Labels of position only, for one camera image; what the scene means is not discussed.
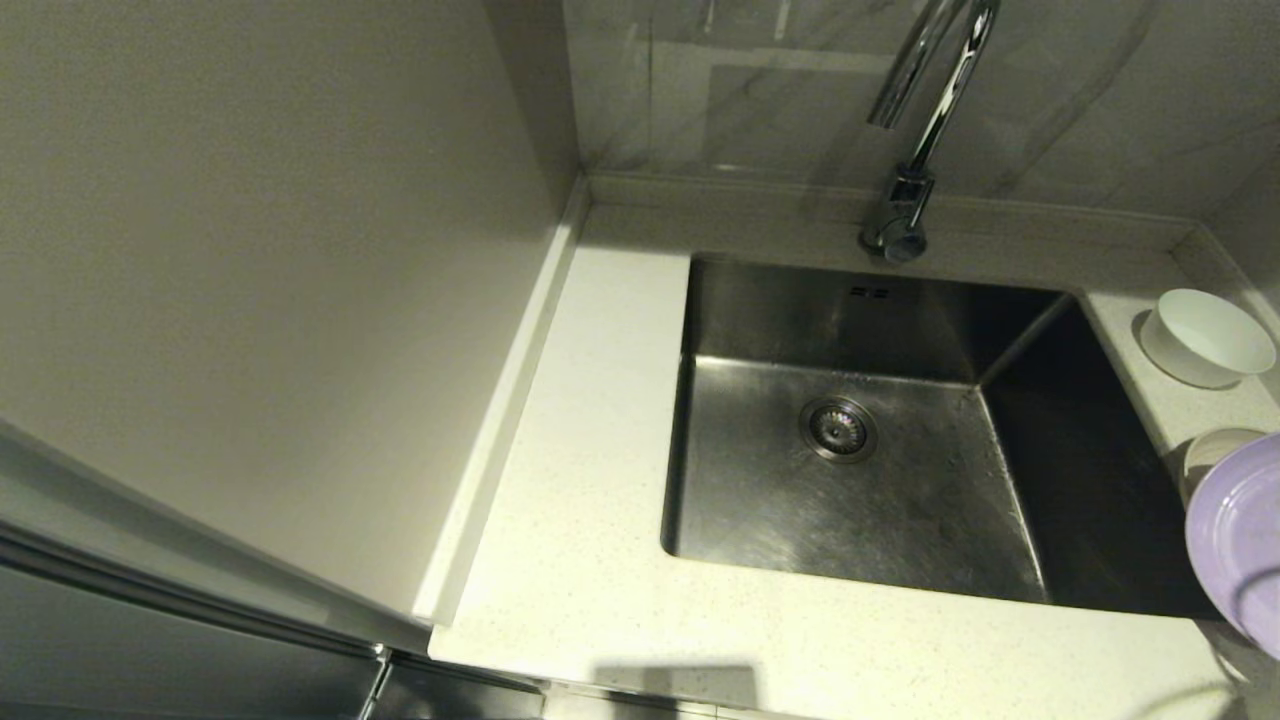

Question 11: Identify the chrome gooseneck faucet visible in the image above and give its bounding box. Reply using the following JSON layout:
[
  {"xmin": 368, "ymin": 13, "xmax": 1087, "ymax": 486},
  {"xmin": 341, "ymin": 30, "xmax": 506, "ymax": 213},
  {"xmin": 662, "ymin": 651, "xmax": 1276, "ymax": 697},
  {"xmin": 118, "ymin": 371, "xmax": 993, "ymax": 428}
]
[{"xmin": 860, "ymin": 0, "xmax": 1004, "ymax": 265}]

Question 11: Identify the white bowl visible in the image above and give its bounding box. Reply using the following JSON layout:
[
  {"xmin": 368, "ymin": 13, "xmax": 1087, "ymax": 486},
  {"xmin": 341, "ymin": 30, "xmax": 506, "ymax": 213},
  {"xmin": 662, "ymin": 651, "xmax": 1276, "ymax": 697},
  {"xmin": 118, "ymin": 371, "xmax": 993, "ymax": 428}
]
[{"xmin": 1138, "ymin": 288, "xmax": 1279, "ymax": 391}]

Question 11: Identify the beige round plate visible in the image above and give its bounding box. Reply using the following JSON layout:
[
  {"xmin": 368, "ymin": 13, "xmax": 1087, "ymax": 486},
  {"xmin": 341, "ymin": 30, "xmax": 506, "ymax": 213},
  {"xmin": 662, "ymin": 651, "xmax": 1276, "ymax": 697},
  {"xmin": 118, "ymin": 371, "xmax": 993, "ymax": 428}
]
[{"xmin": 1180, "ymin": 427, "xmax": 1269, "ymax": 506}]

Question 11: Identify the purple round plate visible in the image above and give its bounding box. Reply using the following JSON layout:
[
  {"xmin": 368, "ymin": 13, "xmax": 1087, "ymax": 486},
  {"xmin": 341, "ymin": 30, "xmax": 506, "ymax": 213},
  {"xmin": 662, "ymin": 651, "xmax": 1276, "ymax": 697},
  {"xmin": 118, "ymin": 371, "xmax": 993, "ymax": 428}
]
[{"xmin": 1184, "ymin": 431, "xmax": 1280, "ymax": 663}]

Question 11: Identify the metal sink drain strainer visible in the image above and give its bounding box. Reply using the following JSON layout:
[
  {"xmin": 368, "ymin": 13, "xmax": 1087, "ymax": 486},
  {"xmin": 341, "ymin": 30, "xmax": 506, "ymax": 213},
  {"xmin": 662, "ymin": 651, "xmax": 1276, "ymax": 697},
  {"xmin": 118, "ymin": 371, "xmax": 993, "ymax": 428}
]
[{"xmin": 798, "ymin": 396, "xmax": 879, "ymax": 464}]

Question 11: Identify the stainless steel sink basin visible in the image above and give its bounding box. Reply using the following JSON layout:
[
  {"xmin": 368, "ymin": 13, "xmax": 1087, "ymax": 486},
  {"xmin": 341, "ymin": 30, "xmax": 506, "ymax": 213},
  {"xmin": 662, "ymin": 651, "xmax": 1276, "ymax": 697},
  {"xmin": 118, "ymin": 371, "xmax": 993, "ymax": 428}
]
[{"xmin": 660, "ymin": 252, "xmax": 1216, "ymax": 621}]

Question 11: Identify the tall beige cabinet side panel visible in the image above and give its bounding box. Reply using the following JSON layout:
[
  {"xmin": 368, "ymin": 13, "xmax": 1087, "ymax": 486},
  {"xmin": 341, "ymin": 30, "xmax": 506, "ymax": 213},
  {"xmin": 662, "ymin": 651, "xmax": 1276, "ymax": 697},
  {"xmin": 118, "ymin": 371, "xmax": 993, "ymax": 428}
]
[{"xmin": 0, "ymin": 0, "xmax": 586, "ymax": 631}]

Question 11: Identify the grey glossy cabinet door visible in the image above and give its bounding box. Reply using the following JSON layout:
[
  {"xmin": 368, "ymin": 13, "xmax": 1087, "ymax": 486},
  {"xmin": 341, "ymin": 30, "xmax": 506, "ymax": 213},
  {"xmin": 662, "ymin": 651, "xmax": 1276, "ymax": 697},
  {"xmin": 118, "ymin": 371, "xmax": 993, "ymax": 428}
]
[{"xmin": 0, "ymin": 415, "xmax": 546, "ymax": 720}]

